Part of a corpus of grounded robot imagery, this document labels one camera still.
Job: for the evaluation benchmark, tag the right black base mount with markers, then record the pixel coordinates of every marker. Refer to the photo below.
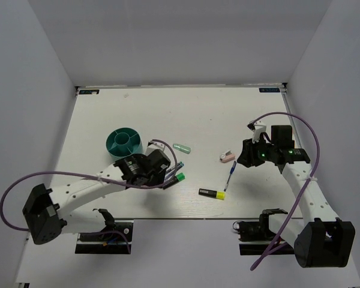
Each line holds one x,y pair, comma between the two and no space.
254,235

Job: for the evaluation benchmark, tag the teal round desk organizer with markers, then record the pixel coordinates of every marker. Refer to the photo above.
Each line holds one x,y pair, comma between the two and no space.
124,142

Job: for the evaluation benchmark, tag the blue capped pen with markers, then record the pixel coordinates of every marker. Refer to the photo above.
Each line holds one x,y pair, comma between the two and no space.
170,174

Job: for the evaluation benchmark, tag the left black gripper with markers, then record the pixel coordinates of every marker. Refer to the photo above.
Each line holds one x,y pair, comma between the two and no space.
158,179

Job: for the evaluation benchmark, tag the blue gel pen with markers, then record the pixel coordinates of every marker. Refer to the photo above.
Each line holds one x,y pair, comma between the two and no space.
230,175

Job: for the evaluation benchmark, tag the yellow black highlighter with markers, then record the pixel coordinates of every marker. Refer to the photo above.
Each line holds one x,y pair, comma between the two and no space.
220,195

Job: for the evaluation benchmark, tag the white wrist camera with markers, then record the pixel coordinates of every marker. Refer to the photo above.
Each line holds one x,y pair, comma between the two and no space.
257,128
152,146

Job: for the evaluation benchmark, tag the left blue corner label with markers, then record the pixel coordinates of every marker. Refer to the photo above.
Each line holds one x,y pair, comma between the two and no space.
89,91

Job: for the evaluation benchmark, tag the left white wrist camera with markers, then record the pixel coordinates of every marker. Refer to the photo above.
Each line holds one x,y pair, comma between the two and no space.
152,146

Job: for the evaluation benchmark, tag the blue corner label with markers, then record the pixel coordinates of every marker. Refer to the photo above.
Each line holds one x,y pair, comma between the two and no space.
89,91
269,90

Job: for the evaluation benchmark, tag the green black highlighter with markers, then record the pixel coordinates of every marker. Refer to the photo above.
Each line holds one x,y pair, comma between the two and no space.
178,178

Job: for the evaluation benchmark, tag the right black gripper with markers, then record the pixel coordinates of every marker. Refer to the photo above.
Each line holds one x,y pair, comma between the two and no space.
247,157

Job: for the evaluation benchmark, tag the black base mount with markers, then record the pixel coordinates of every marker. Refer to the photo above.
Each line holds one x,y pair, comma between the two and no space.
254,235
110,243

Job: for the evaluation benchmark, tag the right blue corner label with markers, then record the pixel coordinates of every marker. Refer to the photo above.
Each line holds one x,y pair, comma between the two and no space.
269,90

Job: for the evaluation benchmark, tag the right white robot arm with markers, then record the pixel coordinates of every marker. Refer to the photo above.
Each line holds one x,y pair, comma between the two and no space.
320,239

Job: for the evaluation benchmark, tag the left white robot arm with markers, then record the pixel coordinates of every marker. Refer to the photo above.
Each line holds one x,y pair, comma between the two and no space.
50,212

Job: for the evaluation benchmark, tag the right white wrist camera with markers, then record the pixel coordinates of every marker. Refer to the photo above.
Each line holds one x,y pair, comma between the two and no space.
257,128

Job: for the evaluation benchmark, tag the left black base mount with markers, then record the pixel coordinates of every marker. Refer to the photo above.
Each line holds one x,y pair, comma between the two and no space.
110,243

